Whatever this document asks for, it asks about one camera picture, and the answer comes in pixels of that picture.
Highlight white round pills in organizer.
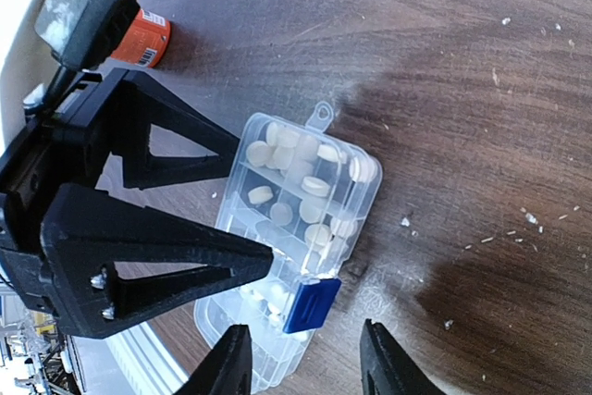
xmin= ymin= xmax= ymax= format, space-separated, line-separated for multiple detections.
xmin=240 ymin=282 xmax=295 ymax=320

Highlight front aluminium rail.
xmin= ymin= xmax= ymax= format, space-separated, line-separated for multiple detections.
xmin=68 ymin=323 xmax=188 ymax=394

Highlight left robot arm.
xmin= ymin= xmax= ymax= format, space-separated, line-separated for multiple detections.
xmin=1 ymin=0 xmax=273 ymax=339

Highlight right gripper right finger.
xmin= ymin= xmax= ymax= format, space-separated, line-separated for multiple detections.
xmin=359 ymin=319 xmax=444 ymax=395

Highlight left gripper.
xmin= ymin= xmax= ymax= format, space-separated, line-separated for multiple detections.
xmin=1 ymin=69 xmax=274 ymax=339

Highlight orange pill bottle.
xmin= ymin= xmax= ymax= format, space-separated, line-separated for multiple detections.
xmin=110 ymin=8 xmax=172 ymax=68

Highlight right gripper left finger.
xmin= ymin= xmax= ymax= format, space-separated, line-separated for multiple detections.
xmin=175 ymin=325 xmax=253 ymax=395

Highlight clear plastic pill organizer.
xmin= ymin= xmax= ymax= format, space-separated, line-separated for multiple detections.
xmin=194 ymin=102 xmax=382 ymax=393

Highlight beige round pills in organizer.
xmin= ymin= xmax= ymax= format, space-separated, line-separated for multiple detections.
xmin=268 ymin=176 xmax=362 ymax=251

